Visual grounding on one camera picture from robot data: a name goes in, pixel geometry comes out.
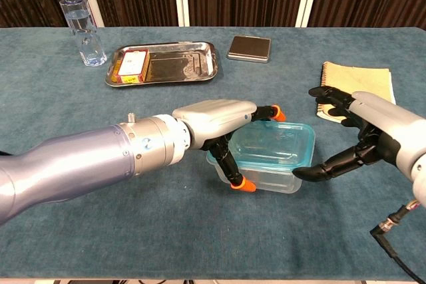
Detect spiral notebook kraft cover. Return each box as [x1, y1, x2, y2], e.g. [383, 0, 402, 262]
[316, 61, 397, 122]

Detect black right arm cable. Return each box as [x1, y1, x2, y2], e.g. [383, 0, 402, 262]
[370, 199, 426, 284]

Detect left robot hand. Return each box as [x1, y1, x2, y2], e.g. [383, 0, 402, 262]
[172, 98, 287, 194]

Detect clear plastic water bottle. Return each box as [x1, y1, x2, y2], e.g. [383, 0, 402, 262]
[59, 0, 108, 67]

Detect blue table cloth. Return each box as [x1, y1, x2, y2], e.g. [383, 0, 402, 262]
[0, 26, 426, 281]

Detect stainless steel tray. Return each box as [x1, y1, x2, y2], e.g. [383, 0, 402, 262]
[105, 41, 220, 88]

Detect red yellow card box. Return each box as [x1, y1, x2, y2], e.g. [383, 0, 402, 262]
[110, 49, 151, 84]

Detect square metal digital scale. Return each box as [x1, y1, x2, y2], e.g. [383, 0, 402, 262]
[226, 35, 272, 64]

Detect clear container with teal lid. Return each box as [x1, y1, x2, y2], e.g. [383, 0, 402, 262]
[206, 124, 316, 195]

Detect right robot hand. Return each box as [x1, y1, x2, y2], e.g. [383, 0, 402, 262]
[292, 86, 426, 184]

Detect blue plastic piece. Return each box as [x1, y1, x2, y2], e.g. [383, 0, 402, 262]
[229, 120, 316, 169]

